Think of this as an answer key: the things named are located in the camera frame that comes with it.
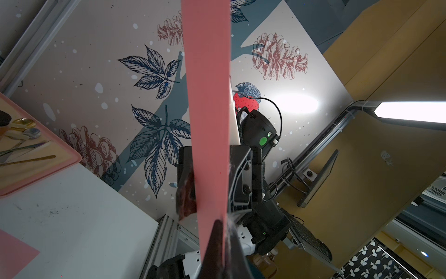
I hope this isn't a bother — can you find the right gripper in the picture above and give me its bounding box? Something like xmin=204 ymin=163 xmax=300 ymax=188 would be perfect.
xmin=176 ymin=145 xmax=264 ymax=221

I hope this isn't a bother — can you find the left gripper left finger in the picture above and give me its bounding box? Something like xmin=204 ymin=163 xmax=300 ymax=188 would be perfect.
xmin=197 ymin=220 xmax=224 ymax=279

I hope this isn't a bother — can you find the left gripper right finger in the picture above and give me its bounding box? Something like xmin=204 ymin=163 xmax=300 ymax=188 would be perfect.
xmin=225 ymin=226 xmax=253 ymax=279

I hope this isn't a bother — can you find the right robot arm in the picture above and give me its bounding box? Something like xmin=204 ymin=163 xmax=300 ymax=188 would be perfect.
xmin=141 ymin=108 xmax=290 ymax=279

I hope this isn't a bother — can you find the black keyboard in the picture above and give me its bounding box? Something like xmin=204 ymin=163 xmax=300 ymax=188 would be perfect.
xmin=281 ymin=208 xmax=333 ymax=262

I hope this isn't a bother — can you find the computer monitor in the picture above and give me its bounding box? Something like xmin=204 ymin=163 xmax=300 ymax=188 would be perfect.
xmin=297 ymin=149 xmax=339 ymax=208

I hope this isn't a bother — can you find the black spoon on tray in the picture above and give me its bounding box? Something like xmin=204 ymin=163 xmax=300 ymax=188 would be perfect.
xmin=0 ymin=155 xmax=56 ymax=167

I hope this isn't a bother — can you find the metal spoon on tray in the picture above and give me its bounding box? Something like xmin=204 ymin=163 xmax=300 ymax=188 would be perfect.
xmin=5 ymin=128 xmax=41 ymax=141

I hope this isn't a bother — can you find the small brown bottle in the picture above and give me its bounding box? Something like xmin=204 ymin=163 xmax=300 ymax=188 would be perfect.
xmin=0 ymin=110 xmax=12 ymax=137

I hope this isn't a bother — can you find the ceiling light panel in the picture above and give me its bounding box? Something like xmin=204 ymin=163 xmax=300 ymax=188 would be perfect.
xmin=374 ymin=101 xmax=446 ymax=124

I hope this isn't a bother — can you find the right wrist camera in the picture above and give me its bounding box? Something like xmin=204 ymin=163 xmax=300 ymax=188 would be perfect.
xmin=229 ymin=82 xmax=240 ymax=145

